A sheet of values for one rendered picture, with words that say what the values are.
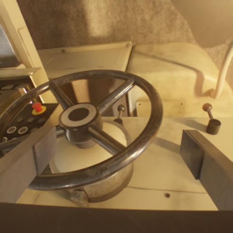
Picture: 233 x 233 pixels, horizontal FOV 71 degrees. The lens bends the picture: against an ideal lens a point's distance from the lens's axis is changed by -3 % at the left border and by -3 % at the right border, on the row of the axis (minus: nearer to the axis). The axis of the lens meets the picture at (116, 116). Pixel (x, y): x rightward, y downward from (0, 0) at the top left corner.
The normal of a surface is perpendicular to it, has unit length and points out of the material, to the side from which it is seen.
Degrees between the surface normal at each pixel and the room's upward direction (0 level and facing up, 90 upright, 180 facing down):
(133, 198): 90
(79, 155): 82
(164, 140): 90
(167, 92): 0
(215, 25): 0
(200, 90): 0
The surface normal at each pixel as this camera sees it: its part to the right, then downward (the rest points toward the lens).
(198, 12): -0.16, 0.65
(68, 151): -0.24, -0.69
